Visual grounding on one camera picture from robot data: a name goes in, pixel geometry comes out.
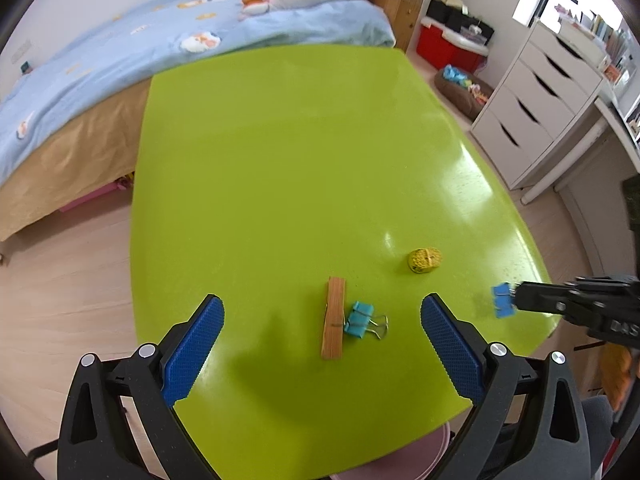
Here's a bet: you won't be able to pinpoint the wooden nightstand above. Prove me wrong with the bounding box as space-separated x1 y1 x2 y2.
372 0 426 54

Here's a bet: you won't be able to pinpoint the pink storage box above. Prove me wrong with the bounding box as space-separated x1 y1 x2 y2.
59 182 119 214

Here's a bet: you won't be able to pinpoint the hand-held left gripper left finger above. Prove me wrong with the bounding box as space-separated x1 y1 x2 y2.
56 294 226 480

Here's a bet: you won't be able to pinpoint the blue yarn toy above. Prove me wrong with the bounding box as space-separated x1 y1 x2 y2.
444 64 476 87

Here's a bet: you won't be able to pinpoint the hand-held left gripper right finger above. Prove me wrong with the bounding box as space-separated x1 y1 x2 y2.
420 292 593 480

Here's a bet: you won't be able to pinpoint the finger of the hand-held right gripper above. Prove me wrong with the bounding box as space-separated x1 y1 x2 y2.
570 274 635 291
515 281 588 325

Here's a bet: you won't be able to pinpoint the red storage box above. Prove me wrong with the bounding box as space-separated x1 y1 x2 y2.
416 16 489 74

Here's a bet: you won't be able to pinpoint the person's right hand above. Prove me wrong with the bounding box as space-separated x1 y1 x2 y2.
599 344 635 411

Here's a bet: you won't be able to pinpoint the black storage boxes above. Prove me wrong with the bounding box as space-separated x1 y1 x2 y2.
427 0 496 44

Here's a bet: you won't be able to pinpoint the pink waste bin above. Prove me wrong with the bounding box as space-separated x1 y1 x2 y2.
325 420 454 480

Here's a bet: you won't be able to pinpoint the black metal frame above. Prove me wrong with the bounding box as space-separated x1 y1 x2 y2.
25 437 60 462

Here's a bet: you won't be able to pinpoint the wooden clothespin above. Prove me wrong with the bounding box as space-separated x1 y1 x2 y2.
321 276 347 361

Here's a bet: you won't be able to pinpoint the white desk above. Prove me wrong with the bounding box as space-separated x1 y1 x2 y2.
520 96 640 206

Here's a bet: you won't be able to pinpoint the white drawer cabinet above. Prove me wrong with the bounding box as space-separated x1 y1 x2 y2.
470 19 604 191

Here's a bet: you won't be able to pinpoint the light blue printed blanket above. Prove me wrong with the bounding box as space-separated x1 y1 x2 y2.
0 0 397 173

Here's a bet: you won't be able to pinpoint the yellow rubber band ball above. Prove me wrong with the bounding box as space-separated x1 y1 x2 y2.
407 246 444 275

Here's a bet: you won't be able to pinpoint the brown pet bed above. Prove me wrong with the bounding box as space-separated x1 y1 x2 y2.
434 66 496 122

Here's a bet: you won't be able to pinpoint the blue binder clip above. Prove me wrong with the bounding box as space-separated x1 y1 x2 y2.
344 301 390 341
491 282 519 319

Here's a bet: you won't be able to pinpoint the bed with beige skirt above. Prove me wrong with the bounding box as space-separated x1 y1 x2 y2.
0 0 397 242

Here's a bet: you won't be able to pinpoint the row of books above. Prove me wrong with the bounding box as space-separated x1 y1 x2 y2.
554 2 640 88

